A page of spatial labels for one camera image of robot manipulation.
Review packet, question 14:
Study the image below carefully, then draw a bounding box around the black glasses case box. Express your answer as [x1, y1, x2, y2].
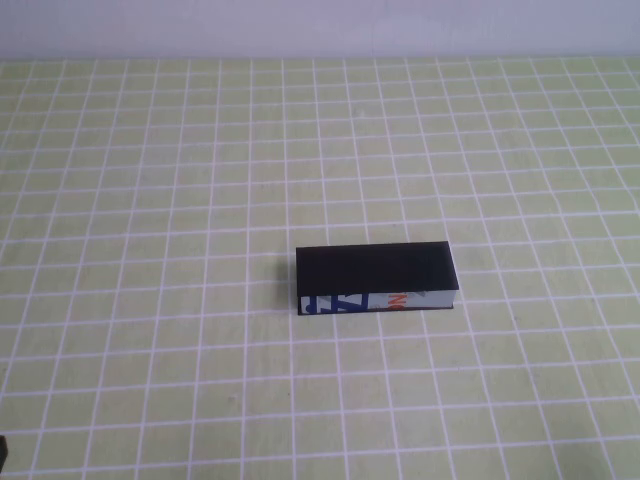
[294, 241, 461, 319]

